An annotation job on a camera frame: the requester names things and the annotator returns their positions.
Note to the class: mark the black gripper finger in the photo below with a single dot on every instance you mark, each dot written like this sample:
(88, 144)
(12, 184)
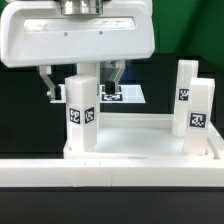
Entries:
(54, 90)
(118, 68)

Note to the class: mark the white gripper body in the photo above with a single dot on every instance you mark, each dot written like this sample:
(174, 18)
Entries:
(35, 33)

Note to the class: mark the white desk top tray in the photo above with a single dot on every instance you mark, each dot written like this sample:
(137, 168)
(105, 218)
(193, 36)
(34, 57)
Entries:
(134, 136)

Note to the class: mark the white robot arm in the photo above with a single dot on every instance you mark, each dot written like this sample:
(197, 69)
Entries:
(81, 6)

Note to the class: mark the fiducial marker sheet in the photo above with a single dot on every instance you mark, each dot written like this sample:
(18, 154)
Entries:
(126, 94)

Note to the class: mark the white L-shaped fence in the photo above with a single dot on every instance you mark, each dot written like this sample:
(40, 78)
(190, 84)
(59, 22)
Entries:
(163, 164)

